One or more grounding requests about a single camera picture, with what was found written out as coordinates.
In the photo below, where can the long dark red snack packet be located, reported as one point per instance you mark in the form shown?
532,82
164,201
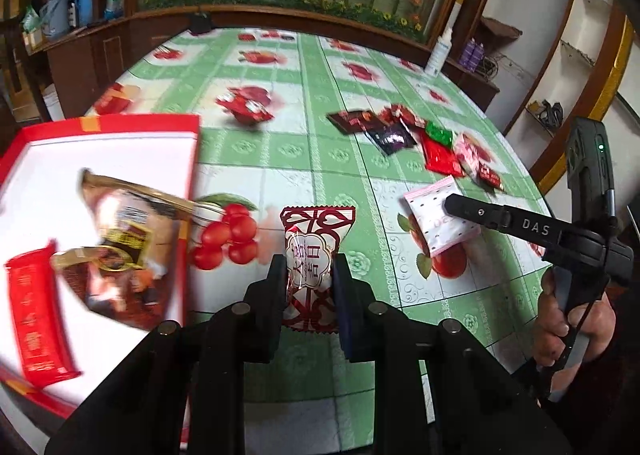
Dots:
37,320

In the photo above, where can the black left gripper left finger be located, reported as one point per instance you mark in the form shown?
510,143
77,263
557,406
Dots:
267,299

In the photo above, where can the red white lattice candy packet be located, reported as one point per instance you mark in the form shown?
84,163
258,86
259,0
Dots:
312,236

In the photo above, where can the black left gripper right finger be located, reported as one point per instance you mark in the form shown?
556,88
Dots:
352,298

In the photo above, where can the dark purple snack packet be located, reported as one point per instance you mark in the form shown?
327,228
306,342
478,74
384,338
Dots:
392,139

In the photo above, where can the pink white snack packet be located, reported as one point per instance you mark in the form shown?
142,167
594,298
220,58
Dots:
467,155

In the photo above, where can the small red floral packet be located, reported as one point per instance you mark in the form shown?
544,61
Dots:
489,177

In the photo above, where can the white spray bottle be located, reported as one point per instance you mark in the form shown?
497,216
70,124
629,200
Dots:
439,53

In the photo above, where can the white pink dotted packet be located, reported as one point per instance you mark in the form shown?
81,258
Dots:
440,230

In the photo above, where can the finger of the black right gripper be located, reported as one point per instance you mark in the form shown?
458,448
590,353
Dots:
508,220

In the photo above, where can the bright red flat snack packet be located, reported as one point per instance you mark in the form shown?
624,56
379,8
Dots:
440,159

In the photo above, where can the red floral candy packet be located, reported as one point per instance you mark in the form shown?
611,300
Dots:
399,113

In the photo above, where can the right hand holding gripper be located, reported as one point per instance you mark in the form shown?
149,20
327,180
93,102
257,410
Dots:
552,326

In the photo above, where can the small black object on table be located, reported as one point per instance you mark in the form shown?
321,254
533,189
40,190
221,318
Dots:
200,24

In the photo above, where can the green foil snack packet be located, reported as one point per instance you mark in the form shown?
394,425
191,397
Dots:
439,134

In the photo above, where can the purple bottles on shelf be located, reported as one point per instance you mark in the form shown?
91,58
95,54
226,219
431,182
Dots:
471,55

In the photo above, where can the brown gold nut snack bag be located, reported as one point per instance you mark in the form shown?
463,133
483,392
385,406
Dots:
125,275

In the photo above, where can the green fruit pattern tablecloth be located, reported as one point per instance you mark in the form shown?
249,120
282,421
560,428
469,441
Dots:
268,149

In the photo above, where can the maroon orange chocolate packet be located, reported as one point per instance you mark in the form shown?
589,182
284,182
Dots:
355,122

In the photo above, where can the red flower packet far left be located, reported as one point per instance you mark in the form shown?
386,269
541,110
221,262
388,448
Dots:
249,106

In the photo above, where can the red white gift box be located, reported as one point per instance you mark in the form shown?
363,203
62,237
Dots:
94,239

